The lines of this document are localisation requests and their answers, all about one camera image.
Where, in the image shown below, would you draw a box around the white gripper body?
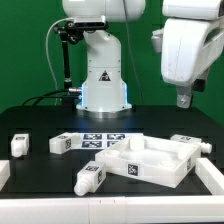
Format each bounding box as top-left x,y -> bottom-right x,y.
151,18 -> 224,108

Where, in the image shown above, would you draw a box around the white square tabletop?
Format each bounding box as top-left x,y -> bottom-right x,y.
95,135 -> 201,188

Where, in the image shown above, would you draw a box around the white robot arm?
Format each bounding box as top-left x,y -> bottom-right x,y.
62,0 -> 224,117

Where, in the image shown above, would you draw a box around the marker sheet with tags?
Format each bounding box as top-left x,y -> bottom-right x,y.
71,132 -> 144,149

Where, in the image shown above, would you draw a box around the white left fence block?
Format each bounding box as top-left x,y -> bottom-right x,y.
0,160 -> 10,191

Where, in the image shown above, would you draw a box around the thin black hanging cable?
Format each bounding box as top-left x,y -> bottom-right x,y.
122,0 -> 146,106

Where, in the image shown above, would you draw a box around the black camera on stand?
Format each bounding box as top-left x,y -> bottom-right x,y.
65,15 -> 109,31

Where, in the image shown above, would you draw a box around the black camera stand pole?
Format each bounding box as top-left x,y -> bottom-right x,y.
53,25 -> 84,89

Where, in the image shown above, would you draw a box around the white right fence rail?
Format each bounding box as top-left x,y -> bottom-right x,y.
195,158 -> 224,196

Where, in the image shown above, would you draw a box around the white fence rail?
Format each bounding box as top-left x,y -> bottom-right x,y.
0,196 -> 224,224
195,158 -> 224,196

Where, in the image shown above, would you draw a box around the grey camera cable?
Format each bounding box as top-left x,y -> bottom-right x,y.
45,17 -> 75,93

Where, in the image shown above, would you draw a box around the black cables on table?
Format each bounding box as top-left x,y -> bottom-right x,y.
21,87 -> 83,107

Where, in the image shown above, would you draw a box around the white front fence rail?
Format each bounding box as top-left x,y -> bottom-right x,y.
0,196 -> 224,224

